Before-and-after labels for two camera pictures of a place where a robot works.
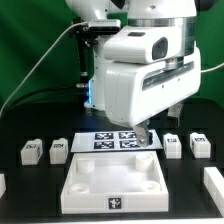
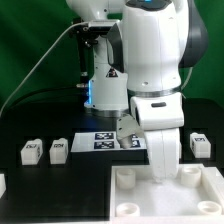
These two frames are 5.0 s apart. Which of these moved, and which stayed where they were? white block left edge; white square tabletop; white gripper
Moved: white gripper; white square tabletop
Stayed: white block left edge
